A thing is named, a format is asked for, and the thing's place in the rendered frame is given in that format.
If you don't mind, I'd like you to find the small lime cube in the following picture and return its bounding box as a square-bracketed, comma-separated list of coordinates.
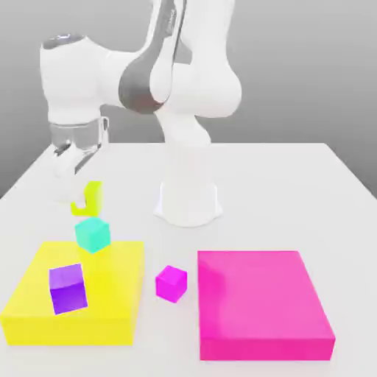
[70, 180, 104, 218]

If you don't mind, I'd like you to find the large pink box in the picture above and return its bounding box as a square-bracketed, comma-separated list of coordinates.
[197, 250, 337, 362]

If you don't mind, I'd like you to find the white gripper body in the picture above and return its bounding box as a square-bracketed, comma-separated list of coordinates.
[52, 143, 103, 204]

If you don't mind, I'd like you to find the small purple cube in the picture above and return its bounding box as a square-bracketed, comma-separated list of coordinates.
[49, 263, 89, 316]

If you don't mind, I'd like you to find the small magenta cube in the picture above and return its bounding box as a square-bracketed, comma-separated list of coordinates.
[155, 264, 189, 304]

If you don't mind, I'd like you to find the large yellow box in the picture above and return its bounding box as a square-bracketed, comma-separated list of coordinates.
[0, 240, 145, 346]

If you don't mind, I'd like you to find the small teal cube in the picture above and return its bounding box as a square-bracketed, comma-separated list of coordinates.
[74, 216, 112, 255]

